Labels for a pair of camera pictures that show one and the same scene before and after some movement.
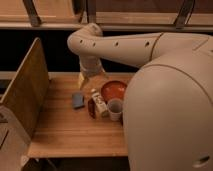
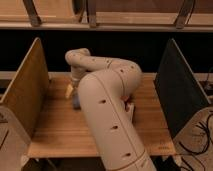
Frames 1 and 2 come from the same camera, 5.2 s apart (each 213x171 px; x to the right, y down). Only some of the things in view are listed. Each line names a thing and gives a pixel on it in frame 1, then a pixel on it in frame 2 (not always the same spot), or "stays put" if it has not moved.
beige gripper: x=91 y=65 to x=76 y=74
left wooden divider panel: x=26 y=93 stays put
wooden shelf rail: x=111 y=15 stays put
